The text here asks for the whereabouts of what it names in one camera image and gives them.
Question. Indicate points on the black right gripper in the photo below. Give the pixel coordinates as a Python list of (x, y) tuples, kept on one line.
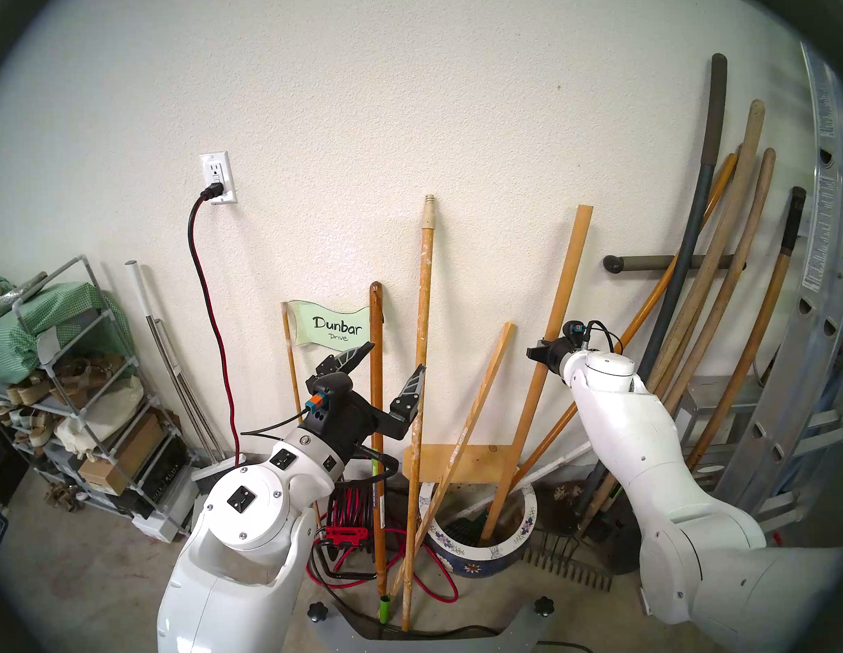
[(561, 353)]

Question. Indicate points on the thick light wooden pole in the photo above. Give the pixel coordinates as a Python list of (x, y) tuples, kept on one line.
[(562, 290)]

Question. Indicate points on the grey metal step stool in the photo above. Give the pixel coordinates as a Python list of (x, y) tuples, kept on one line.
[(713, 395)]

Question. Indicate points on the metal flexible conduit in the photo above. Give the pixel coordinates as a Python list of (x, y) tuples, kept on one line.
[(759, 371)]

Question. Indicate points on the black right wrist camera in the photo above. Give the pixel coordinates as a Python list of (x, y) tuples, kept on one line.
[(572, 329)]

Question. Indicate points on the green checkered cloth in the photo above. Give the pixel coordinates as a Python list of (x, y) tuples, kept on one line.
[(43, 329)]

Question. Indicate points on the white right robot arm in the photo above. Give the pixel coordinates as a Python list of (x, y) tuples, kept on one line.
[(631, 425)]

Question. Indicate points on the white and metal poles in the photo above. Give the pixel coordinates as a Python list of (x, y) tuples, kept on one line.
[(142, 291)]

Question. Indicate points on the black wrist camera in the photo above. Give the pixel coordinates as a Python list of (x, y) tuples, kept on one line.
[(572, 329), (330, 387)]

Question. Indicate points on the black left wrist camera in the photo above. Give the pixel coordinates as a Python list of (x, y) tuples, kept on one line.
[(330, 387)]

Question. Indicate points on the plywood board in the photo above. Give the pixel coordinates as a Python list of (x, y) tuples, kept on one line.
[(481, 461)]

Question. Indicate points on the aluminium ladder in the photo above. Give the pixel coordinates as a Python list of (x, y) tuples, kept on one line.
[(827, 212)]

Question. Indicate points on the black shovel blade with stickers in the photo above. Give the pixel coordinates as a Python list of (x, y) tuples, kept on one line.
[(619, 550)]

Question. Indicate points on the grey metal shoe rack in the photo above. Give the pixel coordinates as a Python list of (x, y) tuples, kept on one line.
[(111, 314)]

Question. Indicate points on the tan woven sandal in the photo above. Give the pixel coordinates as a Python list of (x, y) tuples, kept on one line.
[(28, 391), (79, 372)]

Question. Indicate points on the thin square wooden stick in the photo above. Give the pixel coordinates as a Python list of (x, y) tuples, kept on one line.
[(479, 396)]

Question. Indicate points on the chrome metal rod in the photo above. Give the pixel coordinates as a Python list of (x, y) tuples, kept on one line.
[(170, 359)]

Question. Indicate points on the grey wall hook bar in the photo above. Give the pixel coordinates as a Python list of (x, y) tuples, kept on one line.
[(612, 263)]

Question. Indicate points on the floral ceramic pot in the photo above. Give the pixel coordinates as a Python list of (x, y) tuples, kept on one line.
[(478, 565)]

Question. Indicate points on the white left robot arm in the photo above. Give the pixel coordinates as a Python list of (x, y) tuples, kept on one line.
[(242, 508)]

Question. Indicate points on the silver glitter shoe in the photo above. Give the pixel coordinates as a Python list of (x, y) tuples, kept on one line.
[(14, 295)]

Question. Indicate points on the black box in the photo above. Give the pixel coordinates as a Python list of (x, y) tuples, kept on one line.
[(161, 469)]

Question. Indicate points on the white wall outlet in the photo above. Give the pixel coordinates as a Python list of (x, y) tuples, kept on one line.
[(213, 166)]

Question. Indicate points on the black rod with green tip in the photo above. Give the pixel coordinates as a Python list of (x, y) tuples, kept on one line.
[(384, 609)]

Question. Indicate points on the white floor tool head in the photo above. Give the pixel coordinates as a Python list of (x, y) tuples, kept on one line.
[(216, 474)]

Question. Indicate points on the paint-speckled pole with threaded tip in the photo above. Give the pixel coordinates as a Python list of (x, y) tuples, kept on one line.
[(424, 295)]

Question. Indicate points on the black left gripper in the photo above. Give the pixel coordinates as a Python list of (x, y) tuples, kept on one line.
[(353, 428)]

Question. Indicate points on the white plastic box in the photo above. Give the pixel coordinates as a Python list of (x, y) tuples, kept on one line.
[(166, 524)]

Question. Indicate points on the brown stick with hole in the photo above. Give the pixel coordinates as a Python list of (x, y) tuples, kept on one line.
[(376, 344)]

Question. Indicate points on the Dunbar Drive flag sign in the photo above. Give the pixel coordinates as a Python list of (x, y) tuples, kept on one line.
[(332, 325)]

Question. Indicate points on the brown cardboard box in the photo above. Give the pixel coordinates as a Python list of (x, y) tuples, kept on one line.
[(116, 464)]

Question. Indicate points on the metal rake head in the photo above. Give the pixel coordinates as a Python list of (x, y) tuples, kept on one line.
[(575, 575)]

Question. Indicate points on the white cloth bag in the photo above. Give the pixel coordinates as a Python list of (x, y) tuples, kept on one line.
[(101, 413)]

